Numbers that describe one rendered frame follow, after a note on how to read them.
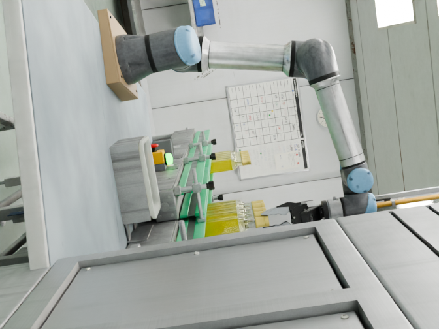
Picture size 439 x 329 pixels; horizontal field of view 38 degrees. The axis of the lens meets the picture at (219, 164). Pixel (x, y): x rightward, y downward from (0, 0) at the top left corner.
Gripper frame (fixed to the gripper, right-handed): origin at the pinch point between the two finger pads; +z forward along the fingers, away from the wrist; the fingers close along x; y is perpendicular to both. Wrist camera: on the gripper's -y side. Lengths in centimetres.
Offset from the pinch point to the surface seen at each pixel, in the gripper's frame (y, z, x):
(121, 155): -29, 37, 28
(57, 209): -87, 40, 22
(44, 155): -89, 41, 31
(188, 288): -113, 16, 10
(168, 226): -13.1, 29.6, 4.9
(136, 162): -28, 34, 26
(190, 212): 0.5, 23.5, 6.2
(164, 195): -8.1, 29.8, 13.6
